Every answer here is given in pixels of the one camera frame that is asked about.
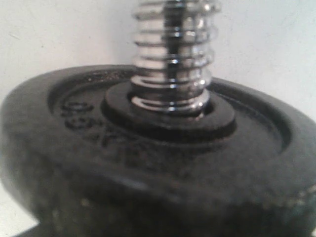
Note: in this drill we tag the chrome dumbbell bar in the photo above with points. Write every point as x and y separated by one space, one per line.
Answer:
174 52

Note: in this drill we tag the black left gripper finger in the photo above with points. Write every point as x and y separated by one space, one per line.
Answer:
31 232

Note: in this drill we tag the black weight plate end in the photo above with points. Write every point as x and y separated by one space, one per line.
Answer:
85 162

